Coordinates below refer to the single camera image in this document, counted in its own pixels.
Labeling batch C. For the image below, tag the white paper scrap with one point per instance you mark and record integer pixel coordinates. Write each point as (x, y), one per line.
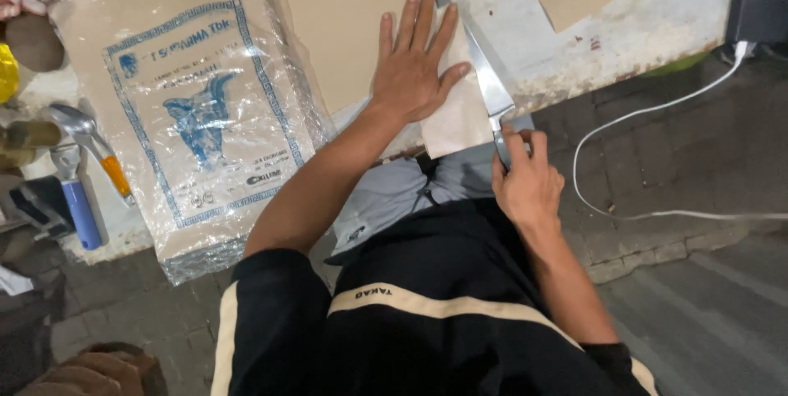
(13, 281)

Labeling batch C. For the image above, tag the white charger plug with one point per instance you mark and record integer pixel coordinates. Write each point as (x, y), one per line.
(742, 50)

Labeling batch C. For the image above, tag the steel kitchen knife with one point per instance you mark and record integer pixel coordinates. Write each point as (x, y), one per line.
(486, 70)

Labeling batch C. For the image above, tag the person's left hand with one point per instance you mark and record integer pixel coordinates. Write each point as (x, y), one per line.
(406, 79)

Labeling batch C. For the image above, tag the person's right hand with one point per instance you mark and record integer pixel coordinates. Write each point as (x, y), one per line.
(528, 190)

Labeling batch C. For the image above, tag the person's black shirt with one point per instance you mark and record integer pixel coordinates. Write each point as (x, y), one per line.
(418, 334)

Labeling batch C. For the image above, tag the person's grey shorts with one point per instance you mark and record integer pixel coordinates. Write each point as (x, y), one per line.
(394, 190)

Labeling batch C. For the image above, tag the black box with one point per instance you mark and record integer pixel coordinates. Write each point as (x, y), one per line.
(760, 14)

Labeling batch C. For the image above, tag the black metal tool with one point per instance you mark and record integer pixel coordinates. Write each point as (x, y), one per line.
(40, 202)

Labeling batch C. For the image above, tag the yellow plastic object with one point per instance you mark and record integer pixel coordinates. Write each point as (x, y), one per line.
(7, 73)

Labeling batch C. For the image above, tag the plastic pack of brown paper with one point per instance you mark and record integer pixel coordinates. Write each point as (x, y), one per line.
(197, 113)

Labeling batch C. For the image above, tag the brown paper sheet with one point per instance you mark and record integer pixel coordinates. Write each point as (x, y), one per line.
(345, 20)

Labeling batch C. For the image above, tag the brown round object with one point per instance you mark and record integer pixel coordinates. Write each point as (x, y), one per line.
(35, 42)

